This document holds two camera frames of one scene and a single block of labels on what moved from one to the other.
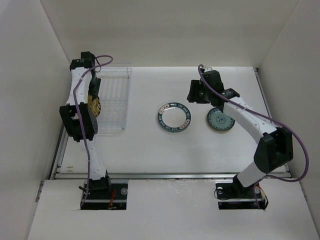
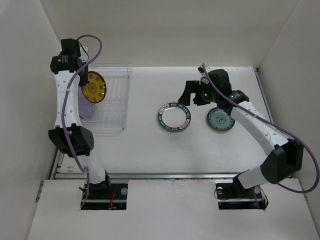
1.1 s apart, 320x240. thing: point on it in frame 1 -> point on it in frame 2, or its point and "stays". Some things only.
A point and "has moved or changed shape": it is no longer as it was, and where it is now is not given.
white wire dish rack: [112, 120] stays
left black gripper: [93, 91] -> [84, 80]
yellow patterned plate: [94, 105] has moved or changed shape
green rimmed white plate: [174, 117] stays
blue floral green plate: [219, 121] stays
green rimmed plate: [174, 117] stays
